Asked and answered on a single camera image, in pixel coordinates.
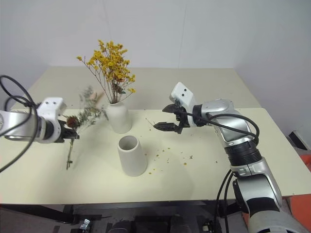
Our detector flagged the green brown dried flower bouquet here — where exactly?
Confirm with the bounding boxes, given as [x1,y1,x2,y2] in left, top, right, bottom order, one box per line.
[65,84,110,170]

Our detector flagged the black hanging cable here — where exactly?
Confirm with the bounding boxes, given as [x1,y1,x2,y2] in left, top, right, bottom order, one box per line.
[215,168,232,233]
[223,173,234,233]

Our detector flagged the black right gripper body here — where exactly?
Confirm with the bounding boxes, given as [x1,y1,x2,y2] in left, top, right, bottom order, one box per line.
[173,101,190,134]

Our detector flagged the dark rounded shape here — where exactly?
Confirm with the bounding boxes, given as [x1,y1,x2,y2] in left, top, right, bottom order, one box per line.
[112,219,133,233]

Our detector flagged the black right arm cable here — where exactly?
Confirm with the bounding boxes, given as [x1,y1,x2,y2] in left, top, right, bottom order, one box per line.
[180,109,260,146]

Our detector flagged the orange object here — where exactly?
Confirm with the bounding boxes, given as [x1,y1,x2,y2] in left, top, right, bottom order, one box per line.
[281,154,311,219]

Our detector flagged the yellow dried flower bouquet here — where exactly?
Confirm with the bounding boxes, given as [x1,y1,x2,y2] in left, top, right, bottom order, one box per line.
[76,39,137,105]

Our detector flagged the black table frame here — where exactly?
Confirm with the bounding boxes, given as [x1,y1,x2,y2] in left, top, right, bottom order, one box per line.
[0,200,243,225]

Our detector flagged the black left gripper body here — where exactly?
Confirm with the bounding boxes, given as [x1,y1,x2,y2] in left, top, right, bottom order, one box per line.
[58,120,71,144]

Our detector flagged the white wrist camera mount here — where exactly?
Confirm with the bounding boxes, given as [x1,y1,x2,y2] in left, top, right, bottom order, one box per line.
[169,82,196,128]
[36,97,68,144]

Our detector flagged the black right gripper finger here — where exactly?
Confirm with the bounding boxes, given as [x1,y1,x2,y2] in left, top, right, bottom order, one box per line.
[153,121,182,133]
[162,103,181,114]

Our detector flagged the white tall tapered vase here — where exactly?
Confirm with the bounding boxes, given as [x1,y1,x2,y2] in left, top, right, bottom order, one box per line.
[117,135,148,177]

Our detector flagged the white round narrow-neck vase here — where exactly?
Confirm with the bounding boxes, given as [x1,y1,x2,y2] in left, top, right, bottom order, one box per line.
[106,101,133,134]

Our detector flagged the black box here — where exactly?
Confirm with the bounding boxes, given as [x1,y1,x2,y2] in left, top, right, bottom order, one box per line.
[288,130,310,150]

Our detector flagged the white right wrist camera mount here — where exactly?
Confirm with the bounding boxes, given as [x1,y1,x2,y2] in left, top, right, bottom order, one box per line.
[169,82,196,128]

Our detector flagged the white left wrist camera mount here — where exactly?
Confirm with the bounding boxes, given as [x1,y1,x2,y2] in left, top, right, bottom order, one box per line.
[36,97,68,144]

